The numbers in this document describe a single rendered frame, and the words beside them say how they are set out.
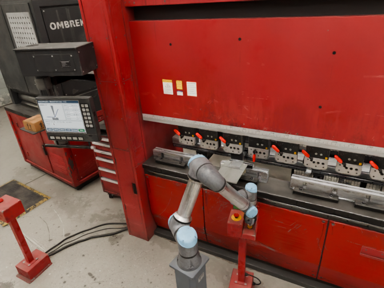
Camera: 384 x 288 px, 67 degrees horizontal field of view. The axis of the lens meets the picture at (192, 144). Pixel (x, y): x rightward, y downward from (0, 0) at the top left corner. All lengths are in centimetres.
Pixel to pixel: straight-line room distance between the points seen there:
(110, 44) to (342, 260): 230
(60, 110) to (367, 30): 205
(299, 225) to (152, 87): 155
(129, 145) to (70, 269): 134
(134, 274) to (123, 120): 140
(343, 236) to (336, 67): 116
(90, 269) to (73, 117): 146
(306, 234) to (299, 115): 90
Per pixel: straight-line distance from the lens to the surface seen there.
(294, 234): 244
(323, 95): 197
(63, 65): 229
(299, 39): 192
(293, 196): 225
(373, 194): 230
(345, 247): 244
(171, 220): 187
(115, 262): 307
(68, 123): 243
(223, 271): 285
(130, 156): 258
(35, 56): 240
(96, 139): 236
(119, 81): 231
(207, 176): 156
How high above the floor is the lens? 223
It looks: 28 degrees down
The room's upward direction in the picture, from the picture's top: 4 degrees counter-clockwise
